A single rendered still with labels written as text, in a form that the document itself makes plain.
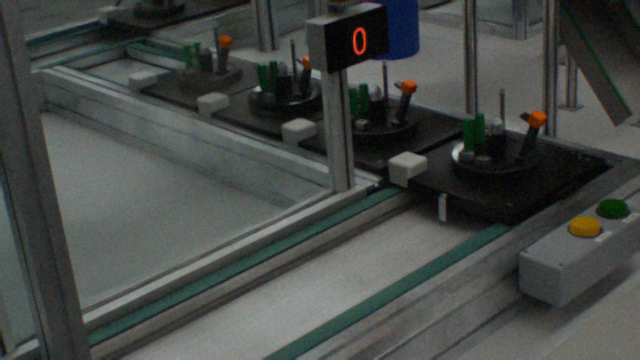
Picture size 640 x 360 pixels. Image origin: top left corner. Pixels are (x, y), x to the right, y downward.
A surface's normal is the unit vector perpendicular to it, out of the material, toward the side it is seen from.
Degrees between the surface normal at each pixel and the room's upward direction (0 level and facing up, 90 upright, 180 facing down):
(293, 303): 0
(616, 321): 0
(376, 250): 0
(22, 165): 90
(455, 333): 90
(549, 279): 90
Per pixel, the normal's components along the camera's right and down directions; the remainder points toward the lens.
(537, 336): -0.08, -0.91
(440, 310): 0.68, 0.25
